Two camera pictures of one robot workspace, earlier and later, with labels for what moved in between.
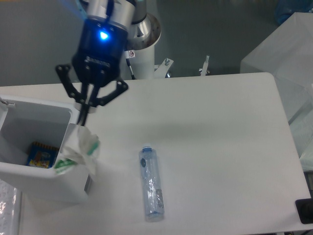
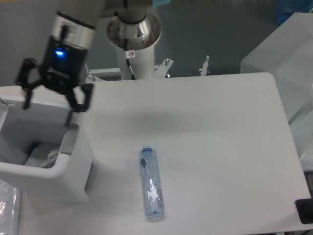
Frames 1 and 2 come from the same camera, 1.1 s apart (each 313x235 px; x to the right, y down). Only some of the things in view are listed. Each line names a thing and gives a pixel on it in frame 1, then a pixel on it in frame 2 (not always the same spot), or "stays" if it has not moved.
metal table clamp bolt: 205,67 stays
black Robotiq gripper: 97,62 -> 64,64
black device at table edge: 304,208 stays
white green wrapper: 81,147 -> 43,155
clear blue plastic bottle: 152,191 stays
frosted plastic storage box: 287,55 stays
